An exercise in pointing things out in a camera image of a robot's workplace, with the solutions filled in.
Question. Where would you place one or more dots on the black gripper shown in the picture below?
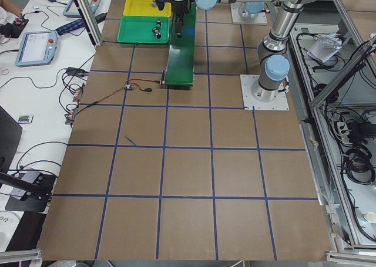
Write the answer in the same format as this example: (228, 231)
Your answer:
(179, 7)

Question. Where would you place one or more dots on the green push button switch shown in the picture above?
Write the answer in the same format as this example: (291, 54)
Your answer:
(156, 33)

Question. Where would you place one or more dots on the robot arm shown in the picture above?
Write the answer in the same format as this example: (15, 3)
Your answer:
(180, 9)
(274, 65)

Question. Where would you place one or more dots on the yellow plastic tray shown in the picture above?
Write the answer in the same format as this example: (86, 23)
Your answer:
(144, 8)

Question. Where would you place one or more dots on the green plastic tray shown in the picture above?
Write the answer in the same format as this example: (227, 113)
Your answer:
(138, 29)

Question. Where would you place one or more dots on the green conveyor belt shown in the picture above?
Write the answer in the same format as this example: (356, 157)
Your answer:
(180, 63)

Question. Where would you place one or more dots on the blue plaid cloth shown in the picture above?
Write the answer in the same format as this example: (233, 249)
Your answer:
(71, 26)

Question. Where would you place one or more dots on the crumpled white paper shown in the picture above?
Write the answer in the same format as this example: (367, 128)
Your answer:
(325, 46)

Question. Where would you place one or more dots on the white power strip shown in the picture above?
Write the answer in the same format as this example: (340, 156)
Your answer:
(342, 130)

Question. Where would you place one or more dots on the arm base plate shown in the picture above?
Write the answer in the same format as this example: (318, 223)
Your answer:
(252, 13)
(256, 98)

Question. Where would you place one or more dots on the aluminium frame post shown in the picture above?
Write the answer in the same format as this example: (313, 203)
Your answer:
(91, 25)

